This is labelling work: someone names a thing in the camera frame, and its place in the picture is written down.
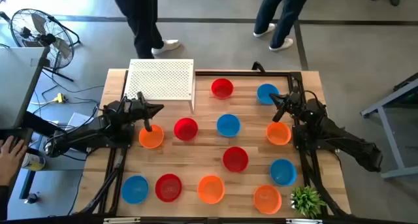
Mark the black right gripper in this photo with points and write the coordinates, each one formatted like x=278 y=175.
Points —
x=292 y=104

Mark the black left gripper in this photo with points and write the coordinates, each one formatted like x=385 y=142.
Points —
x=134 y=109

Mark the blue plastic mini bowl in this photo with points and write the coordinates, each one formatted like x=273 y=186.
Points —
x=264 y=94
x=135 y=189
x=228 y=125
x=283 y=172

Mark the orange plastic mini bowl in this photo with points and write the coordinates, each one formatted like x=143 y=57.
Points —
x=155 y=140
x=267 y=199
x=211 y=189
x=278 y=133

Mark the red plastic mini bowl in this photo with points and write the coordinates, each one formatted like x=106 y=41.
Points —
x=235 y=159
x=222 y=88
x=185 y=129
x=168 y=187

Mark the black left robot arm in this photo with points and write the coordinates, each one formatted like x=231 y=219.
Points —
x=85 y=136

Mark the person's forearm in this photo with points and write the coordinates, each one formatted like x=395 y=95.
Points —
x=2 y=202

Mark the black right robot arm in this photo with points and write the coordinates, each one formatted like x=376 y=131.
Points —
x=343 y=136

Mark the white perforated metal shelf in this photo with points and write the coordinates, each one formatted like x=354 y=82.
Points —
x=160 y=80

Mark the black table clamp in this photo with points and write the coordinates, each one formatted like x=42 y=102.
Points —
x=259 y=66

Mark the white floor box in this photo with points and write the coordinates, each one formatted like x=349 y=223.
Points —
x=78 y=119

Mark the yellow power plug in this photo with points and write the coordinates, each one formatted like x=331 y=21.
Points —
x=59 y=98

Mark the small green potted plant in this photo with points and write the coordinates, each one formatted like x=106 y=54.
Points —
x=307 y=201

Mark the black desk support beam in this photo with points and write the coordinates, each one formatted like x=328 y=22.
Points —
x=39 y=124

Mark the black gantry base bar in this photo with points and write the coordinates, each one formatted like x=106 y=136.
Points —
x=212 y=221

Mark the black floor fan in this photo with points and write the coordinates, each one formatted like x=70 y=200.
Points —
x=45 y=39

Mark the white and yellow canister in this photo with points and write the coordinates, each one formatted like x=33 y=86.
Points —
x=32 y=162

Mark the grey flat panel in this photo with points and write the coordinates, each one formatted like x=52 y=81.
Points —
x=16 y=87

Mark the black caster wheel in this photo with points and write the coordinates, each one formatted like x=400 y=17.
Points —
x=32 y=198

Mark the person's hand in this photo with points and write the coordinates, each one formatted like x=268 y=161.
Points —
x=11 y=158

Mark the grey desk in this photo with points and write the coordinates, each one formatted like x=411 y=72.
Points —
x=14 y=193

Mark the black aluminium table frame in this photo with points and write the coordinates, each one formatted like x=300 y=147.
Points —
x=241 y=73

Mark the silver metal bracket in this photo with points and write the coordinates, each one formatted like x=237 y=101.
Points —
x=303 y=221
x=121 y=220

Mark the blue-grey metal table frame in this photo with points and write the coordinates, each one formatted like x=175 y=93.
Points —
x=400 y=173

